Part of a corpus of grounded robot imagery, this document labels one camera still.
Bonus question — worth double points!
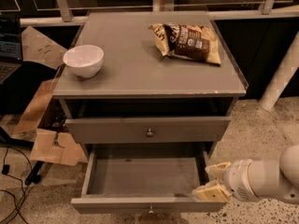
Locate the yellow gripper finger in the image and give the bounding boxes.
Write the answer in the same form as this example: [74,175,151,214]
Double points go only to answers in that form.
[205,161,232,180]
[192,180,232,203]

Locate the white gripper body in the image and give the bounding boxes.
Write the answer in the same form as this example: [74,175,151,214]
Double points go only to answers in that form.
[223,159,259,202]

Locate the grey drawer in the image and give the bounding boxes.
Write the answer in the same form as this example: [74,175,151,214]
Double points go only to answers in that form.
[71,143,224,214]
[65,117,230,144]

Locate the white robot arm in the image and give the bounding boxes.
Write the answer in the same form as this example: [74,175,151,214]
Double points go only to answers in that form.
[192,145,299,204]

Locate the grey wooden drawer cabinet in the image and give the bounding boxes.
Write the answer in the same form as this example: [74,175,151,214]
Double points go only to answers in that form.
[51,10,249,164]

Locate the grey top drawer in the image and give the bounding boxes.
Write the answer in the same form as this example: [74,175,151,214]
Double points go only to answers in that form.
[65,117,230,144]

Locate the brown yellow chip bag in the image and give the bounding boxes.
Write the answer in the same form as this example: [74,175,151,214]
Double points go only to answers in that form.
[149,23,221,65]

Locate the white ceramic bowl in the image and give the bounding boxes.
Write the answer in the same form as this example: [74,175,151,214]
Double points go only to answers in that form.
[63,45,104,77]

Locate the open laptop computer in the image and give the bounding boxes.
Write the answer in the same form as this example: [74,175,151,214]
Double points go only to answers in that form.
[0,15,23,83]

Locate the white diagonal post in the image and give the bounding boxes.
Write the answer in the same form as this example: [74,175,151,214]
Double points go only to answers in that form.
[259,32,299,111]

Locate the black cables on floor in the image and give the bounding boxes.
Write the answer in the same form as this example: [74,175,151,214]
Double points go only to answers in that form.
[0,143,43,224]

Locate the metal railing frame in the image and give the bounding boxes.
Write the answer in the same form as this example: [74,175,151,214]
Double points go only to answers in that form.
[0,0,299,27]

